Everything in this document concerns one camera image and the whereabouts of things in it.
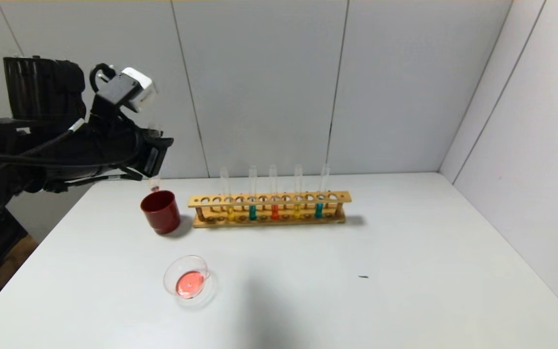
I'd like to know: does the wooden test tube rack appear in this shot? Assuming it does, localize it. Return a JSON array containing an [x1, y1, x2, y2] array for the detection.
[[188, 191, 352, 228]]

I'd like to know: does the clear glass beaker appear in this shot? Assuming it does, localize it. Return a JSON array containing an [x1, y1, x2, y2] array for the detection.
[[164, 255, 217, 309]]

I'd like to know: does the yellow pigment test tube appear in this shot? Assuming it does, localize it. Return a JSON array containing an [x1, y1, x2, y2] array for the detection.
[[219, 167, 236, 222], [294, 164, 303, 219]]

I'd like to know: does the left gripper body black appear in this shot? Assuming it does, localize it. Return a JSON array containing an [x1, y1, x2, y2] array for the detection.
[[96, 117, 168, 181]]

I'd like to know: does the teal pigment test tube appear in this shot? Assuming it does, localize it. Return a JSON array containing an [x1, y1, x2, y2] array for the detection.
[[248, 165, 258, 221], [314, 164, 330, 219]]

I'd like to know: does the red pigment test tube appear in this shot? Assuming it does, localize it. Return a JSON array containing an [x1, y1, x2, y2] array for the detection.
[[148, 123, 163, 193], [268, 164, 279, 220]]

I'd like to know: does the dark red cup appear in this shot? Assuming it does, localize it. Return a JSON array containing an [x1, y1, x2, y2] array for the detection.
[[140, 190, 182, 236]]

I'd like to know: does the black camera cable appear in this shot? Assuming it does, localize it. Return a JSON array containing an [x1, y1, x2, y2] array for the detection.
[[89, 63, 117, 97]]

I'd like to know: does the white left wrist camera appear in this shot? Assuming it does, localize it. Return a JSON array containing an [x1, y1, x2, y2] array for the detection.
[[96, 67, 157, 113]]

